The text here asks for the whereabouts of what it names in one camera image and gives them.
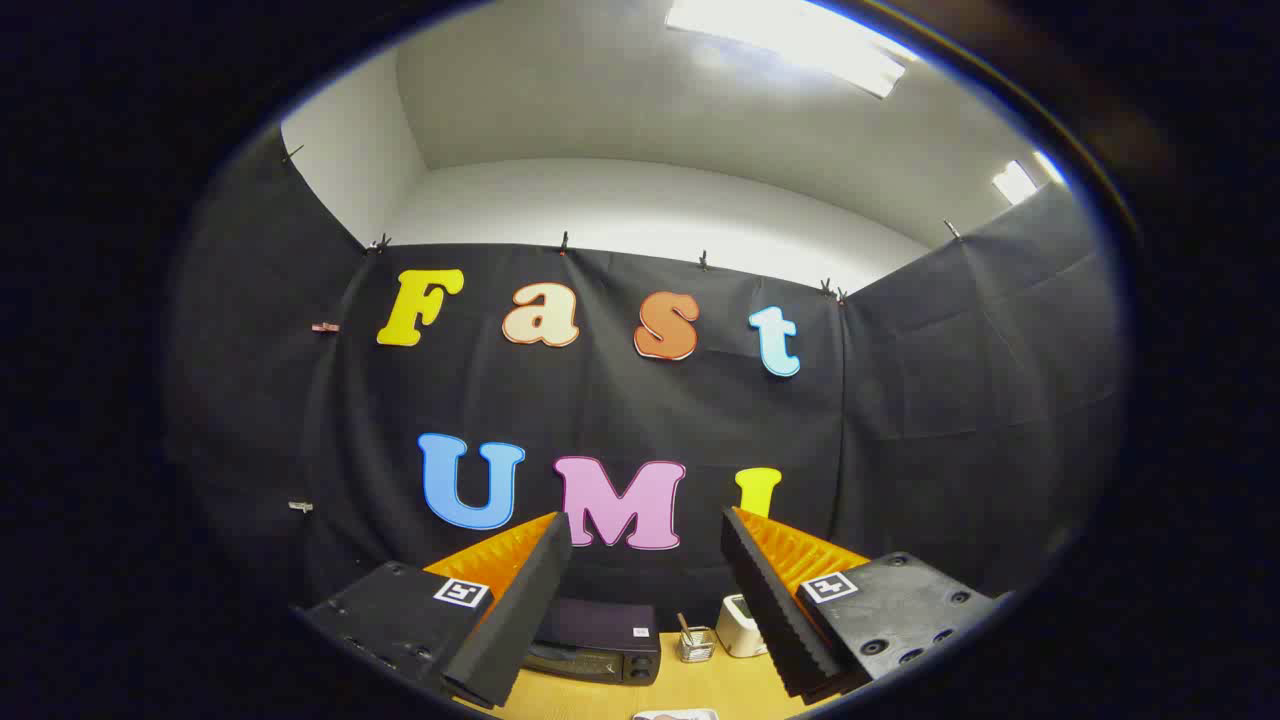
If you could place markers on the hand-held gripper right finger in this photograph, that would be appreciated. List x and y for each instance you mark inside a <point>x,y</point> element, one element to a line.
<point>770,610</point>

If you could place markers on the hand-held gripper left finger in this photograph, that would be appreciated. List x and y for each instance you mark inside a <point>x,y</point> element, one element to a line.
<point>520,620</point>

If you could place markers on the black toaster oven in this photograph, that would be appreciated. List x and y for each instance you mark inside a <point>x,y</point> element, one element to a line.
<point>610,630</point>

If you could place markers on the white square plate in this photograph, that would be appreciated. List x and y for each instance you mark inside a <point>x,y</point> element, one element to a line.
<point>675,715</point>

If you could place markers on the white bread toaster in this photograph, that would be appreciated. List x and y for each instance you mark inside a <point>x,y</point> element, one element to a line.
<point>738,630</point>

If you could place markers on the wooden stick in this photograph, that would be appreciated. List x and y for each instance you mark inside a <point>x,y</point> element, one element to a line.
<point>685,626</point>

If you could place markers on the black backdrop cloth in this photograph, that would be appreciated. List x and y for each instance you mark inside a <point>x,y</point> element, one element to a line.
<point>600,400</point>

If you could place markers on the small ceiling light panel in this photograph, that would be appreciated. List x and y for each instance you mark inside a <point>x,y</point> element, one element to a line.
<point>1014,183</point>

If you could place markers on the large ceiling light panel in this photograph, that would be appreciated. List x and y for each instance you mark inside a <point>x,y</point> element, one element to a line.
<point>790,35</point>

